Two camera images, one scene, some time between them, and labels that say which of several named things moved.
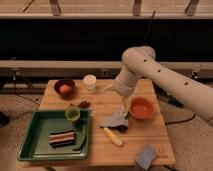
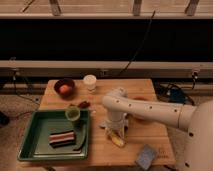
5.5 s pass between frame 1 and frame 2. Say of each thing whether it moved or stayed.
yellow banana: stayed
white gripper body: moved
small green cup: stayed
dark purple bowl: stayed
